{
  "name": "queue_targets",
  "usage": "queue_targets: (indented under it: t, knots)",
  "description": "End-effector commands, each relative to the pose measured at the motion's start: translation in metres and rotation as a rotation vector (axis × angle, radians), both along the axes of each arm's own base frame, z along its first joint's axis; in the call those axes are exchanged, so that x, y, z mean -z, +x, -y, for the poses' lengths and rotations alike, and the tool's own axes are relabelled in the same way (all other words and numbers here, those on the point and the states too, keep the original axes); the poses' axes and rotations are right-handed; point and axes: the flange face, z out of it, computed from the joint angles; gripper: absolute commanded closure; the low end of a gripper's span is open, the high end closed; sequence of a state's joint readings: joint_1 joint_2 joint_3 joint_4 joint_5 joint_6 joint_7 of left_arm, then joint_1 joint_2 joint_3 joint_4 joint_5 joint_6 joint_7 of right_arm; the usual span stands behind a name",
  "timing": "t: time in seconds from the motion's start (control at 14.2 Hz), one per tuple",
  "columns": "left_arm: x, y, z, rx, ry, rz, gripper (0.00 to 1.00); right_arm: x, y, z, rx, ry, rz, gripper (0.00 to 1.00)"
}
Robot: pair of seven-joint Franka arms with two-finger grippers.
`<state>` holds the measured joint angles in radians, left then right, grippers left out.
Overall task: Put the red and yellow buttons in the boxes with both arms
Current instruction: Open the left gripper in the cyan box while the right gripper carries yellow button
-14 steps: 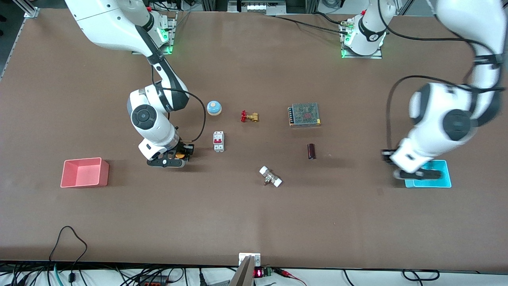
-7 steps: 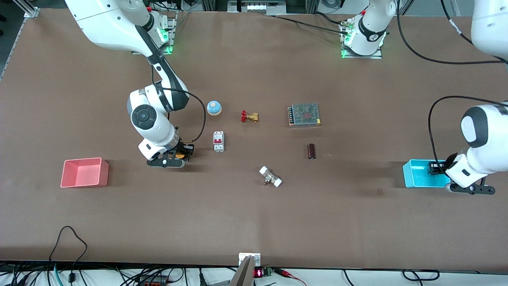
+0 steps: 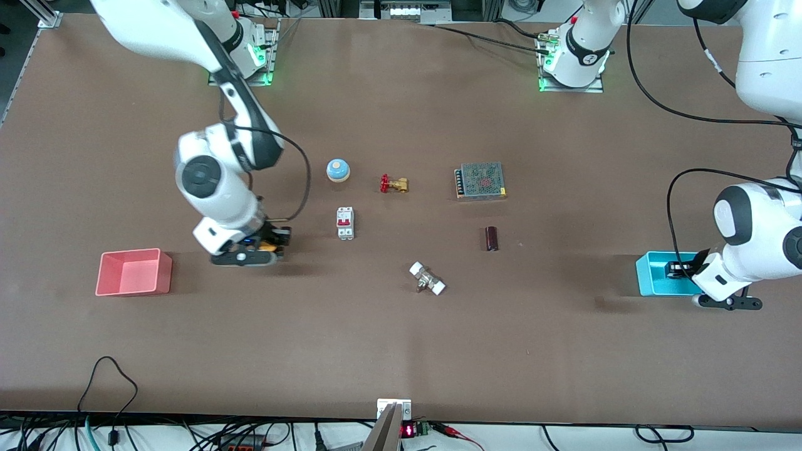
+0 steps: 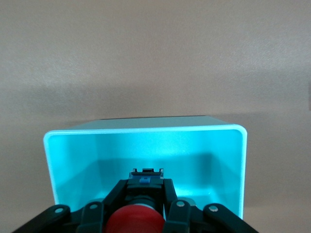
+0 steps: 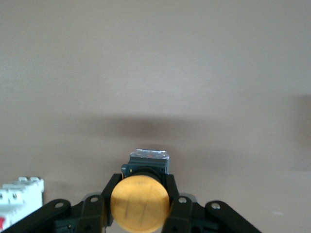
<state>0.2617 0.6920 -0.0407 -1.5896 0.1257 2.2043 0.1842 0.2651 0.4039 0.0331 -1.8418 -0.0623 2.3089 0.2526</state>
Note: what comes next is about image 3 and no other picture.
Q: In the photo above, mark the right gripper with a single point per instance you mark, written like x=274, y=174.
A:
x=274, y=233

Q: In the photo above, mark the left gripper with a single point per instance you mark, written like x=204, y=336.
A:
x=685, y=267

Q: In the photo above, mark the yellow push button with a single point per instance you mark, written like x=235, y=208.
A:
x=268, y=248

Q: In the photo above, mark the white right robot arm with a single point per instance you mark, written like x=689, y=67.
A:
x=207, y=181

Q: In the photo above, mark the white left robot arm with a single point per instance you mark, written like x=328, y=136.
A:
x=764, y=62

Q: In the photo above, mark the cyan plastic box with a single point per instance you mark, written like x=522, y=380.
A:
x=651, y=282

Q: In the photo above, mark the white circuit breaker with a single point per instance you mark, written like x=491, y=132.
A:
x=345, y=223

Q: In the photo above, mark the blue round bell button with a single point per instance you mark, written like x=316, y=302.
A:
x=338, y=169

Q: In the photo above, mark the pink plastic box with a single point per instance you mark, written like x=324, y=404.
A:
x=164, y=275

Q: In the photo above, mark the white-ended metal pipe fitting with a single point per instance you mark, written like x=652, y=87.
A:
x=427, y=279

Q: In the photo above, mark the dark red cylinder capacitor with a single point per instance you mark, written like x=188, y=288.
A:
x=492, y=238

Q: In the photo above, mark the metal mesh power supply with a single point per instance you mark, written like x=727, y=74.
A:
x=481, y=180

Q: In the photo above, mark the red digit display module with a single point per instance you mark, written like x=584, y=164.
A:
x=408, y=430

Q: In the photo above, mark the red clip lead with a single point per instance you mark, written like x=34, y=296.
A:
x=457, y=432

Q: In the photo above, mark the aluminium profile table edge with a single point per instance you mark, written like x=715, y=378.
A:
x=49, y=19

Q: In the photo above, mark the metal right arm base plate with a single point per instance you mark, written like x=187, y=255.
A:
x=270, y=53

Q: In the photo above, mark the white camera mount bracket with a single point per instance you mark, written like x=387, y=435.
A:
x=383, y=406

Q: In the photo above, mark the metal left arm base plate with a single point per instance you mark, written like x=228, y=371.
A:
x=573, y=89

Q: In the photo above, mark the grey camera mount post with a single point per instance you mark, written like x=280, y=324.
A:
x=383, y=435

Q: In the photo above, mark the aluminium frame with lights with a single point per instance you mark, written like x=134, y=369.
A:
x=407, y=11

